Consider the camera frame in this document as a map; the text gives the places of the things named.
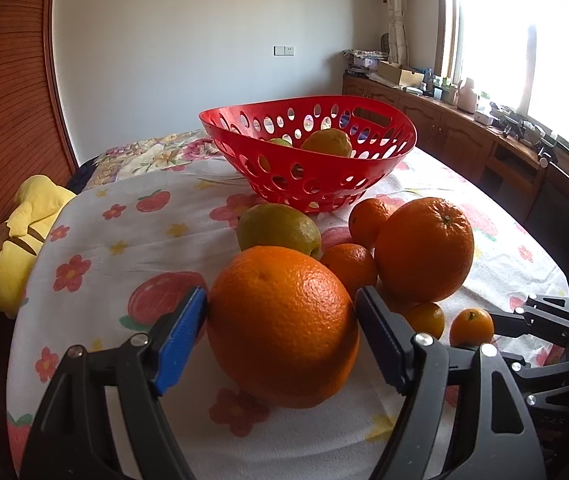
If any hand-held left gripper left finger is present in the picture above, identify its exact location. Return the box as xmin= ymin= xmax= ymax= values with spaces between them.
xmin=19 ymin=286 xmax=208 ymax=480

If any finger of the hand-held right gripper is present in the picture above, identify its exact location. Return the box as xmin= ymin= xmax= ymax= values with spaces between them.
xmin=487 ymin=294 xmax=569 ymax=346
xmin=502 ymin=352 xmax=569 ymax=411

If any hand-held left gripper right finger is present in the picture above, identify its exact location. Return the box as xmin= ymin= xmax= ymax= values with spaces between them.
xmin=355 ymin=285 xmax=548 ymax=480

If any small mandarin orange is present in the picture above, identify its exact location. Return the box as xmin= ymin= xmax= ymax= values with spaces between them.
xmin=403 ymin=302 xmax=446 ymax=341
xmin=449 ymin=308 xmax=495 ymax=347

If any large orange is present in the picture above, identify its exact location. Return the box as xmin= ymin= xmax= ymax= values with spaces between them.
xmin=206 ymin=246 xmax=361 ymax=409
xmin=375 ymin=197 xmax=475 ymax=303

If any red perforated plastic basket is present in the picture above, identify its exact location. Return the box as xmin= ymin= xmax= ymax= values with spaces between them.
xmin=198 ymin=95 xmax=418 ymax=214

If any white strawberry print blanket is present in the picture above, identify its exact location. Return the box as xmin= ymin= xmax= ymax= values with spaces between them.
xmin=7 ymin=147 xmax=569 ymax=480

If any yellow-green citrus fruit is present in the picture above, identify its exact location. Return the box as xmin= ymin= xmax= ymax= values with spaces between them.
xmin=236 ymin=203 xmax=323 ymax=261

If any navy blue bedsheet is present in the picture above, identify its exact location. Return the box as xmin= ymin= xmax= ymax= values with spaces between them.
xmin=72 ymin=157 xmax=98 ymax=193

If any yellow plush toy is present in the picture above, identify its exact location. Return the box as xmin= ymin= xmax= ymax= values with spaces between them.
xmin=0 ymin=175 xmax=78 ymax=318

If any floral quilt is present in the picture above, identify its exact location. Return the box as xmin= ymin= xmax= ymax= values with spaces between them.
xmin=78 ymin=129 xmax=225 ymax=191

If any yellow pear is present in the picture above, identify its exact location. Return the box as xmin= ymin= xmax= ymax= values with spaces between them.
xmin=301 ymin=128 xmax=353 ymax=157

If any wooden cabinet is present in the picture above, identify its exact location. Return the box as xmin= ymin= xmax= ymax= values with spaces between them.
xmin=342 ymin=75 xmax=569 ymax=236

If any white plastic bottle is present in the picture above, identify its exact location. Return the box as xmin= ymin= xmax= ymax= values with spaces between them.
xmin=457 ymin=78 xmax=480 ymax=113

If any cardboard box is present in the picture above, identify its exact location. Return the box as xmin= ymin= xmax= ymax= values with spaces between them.
xmin=377 ymin=60 xmax=425 ymax=88

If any window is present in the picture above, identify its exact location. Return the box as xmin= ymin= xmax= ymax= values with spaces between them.
xmin=437 ymin=0 xmax=569 ymax=161

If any patterned folded cloth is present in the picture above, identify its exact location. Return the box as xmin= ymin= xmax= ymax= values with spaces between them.
xmin=343 ymin=49 xmax=390 ymax=61

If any wooden slatted wardrobe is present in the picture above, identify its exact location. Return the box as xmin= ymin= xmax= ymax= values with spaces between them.
xmin=0 ymin=0 xmax=80 ymax=480

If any patterned curtain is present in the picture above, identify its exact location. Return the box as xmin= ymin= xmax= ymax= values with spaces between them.
xmin=382 ymin=0 xmax=410 ymax=66

